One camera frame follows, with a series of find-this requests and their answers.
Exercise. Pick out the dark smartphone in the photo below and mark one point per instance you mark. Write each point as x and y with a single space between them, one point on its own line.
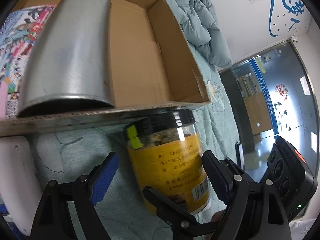
240 159

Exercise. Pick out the silver metal tin can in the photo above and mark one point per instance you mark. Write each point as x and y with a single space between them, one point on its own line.
68 68

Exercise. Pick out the blue stapler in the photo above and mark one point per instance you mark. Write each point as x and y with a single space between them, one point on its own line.
6 231

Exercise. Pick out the glass door with blue stripe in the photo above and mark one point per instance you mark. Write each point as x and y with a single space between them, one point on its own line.
271 95

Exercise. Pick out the large shallow cardboard box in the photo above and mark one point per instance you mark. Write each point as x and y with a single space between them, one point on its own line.
151 66

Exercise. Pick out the yellow label glass jar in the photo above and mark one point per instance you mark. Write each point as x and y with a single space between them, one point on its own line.
166 153

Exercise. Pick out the white rectangular plastic gadget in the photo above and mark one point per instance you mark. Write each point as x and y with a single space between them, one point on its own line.
20 189

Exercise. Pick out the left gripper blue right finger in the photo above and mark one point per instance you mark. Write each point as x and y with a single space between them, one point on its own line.
254 210

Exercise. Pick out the colourful cartoon game box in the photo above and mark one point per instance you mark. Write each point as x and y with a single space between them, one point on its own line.
19 33

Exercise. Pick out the light blue folded jacket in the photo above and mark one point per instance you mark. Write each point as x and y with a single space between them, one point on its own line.
198 21

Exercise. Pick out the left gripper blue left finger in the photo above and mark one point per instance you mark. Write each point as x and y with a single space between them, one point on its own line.
53 220

